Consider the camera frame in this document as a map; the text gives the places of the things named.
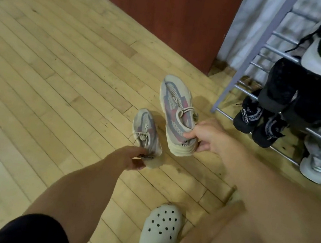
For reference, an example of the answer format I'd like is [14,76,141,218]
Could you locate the grey metal shoe rack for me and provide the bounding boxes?
[203,0,321,172]

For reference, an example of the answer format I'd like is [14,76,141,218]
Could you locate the beige perforated clog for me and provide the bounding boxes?
[136,199,185,243]

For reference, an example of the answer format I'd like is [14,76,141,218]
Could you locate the black shirt sleeve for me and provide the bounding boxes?
[0,206,76,243]

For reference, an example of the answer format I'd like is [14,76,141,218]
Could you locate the grey purple sneaker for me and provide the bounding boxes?
[126,107,170,170]
[149,73,210,160]

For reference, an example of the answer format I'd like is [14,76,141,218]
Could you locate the person's left hand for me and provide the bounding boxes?
[104,141,150,174]

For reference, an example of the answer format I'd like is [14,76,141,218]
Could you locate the person's left forearm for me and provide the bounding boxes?
[18,141,128,243]

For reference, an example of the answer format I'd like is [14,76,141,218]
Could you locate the person's right forearm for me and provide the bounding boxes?
[207,140,321,243]

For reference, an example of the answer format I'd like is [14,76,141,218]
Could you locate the person's right hand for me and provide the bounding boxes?
[180,113,243,160]

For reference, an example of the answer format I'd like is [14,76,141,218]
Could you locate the brown wooden door panel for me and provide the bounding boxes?
[81,0,247,80]

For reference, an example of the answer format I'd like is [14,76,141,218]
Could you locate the white knit sneaker green stripe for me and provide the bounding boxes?
[296,122,321,185]

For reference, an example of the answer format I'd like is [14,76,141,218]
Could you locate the black sneaker orange marks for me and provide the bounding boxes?
[280,70,321,135]
[255,54,305,117]

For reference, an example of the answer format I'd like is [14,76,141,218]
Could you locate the black sneaker grey stripes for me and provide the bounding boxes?
[250,109,291,152]
[232,93,266,136]

